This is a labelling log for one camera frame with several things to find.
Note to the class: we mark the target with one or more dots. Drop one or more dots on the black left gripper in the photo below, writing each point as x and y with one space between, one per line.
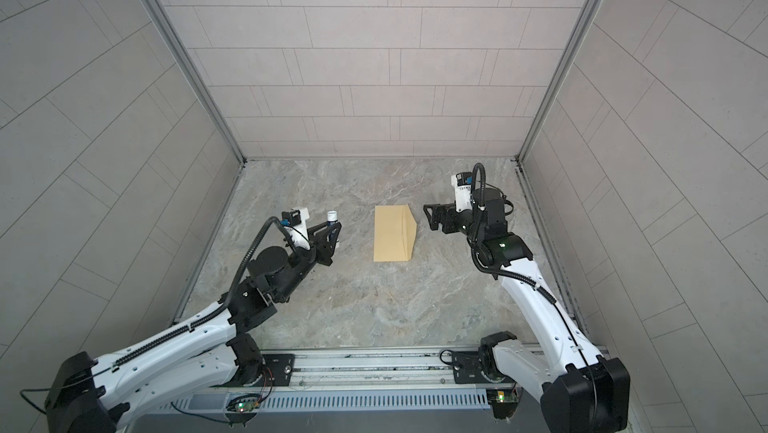
321 251

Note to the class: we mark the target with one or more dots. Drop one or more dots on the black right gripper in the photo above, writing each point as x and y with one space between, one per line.
439 210

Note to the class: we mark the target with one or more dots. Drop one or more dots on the white glue stick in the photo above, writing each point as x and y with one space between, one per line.
332 216

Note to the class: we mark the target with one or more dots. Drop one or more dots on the tan kraft envelope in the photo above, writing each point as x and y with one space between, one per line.
395 233

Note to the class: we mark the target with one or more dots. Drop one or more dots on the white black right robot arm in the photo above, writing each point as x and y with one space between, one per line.
577 388

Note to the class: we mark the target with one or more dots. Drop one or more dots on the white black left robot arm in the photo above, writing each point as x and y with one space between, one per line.
211 348

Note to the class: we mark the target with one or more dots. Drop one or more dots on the left green circuit board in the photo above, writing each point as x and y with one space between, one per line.
245 404

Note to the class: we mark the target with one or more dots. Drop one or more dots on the green circuit board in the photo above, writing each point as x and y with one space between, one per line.
245 404
503 402

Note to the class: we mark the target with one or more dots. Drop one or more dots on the right green circuit board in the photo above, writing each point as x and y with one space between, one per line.
503 402

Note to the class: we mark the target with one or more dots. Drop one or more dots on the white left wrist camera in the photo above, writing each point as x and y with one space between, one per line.
295 223

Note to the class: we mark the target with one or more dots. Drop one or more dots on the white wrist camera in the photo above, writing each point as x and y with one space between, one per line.
462 183
295 223

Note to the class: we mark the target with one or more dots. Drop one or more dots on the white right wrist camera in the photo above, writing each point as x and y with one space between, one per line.
462 183

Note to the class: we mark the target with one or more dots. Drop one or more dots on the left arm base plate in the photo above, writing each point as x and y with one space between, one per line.
276 370

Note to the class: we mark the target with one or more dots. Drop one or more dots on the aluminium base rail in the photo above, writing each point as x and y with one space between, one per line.
313 369

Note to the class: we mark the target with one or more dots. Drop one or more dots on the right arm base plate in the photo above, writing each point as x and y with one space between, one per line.
472 367

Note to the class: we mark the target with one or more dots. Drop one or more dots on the right aluminium corner post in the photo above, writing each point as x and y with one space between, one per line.
584 21

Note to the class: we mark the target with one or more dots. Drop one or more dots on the aluminium corner post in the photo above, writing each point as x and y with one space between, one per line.
191 73
584 21

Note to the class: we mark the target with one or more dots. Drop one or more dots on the left aluminium corner post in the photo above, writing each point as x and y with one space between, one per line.
191 73

